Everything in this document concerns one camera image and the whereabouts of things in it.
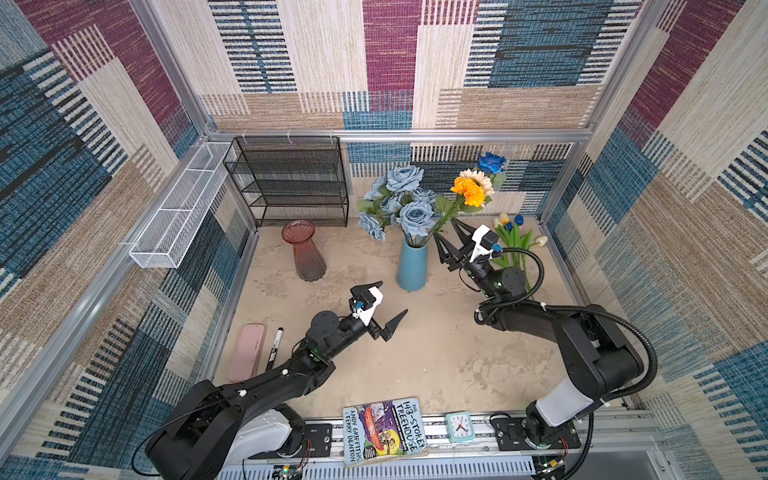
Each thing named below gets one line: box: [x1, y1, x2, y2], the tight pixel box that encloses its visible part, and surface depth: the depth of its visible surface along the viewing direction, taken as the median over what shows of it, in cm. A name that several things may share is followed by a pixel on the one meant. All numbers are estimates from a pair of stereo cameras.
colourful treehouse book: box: [342, 396, 429, 466], surface depth 74 cm
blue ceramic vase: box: [398, 239, 429, 292], surface depth 96 cm
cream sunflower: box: [459, 168, 494, 197], surface depth 74 cm
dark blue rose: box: [477, 152, 507, 175], surface depth 74 cm
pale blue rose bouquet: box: [358, 165, 437, 241], surface depth 76 cm
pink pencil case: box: [227, 323, 266, 383], surface depth 90 cm
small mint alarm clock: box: [445, 411, 476, 443], surface depth 76 cm
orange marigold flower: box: [450, 176, 485, 208], surface depth 67 cm
